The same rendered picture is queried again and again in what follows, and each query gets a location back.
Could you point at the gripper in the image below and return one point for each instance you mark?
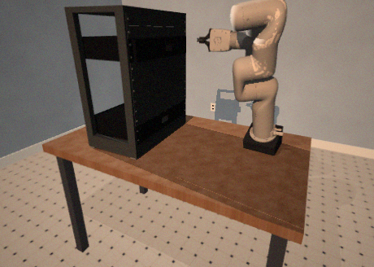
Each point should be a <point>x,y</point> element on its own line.
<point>219,40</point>

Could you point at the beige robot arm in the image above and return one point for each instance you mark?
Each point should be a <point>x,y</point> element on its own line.
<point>264,22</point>

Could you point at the black open-frame rack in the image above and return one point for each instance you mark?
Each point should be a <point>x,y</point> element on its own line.
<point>154,90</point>

